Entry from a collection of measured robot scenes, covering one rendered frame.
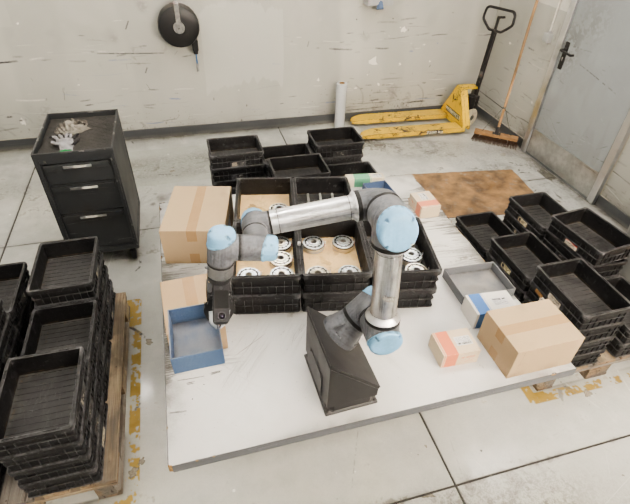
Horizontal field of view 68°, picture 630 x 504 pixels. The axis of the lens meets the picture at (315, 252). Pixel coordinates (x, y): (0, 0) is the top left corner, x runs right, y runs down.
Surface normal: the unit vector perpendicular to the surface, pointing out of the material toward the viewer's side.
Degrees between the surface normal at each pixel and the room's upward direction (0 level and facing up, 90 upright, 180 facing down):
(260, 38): 90
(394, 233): 76
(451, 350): 0
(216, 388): 0
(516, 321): 0
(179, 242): 90
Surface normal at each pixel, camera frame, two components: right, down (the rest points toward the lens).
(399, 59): 0.26, 0.62
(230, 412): 0.04, -0.77
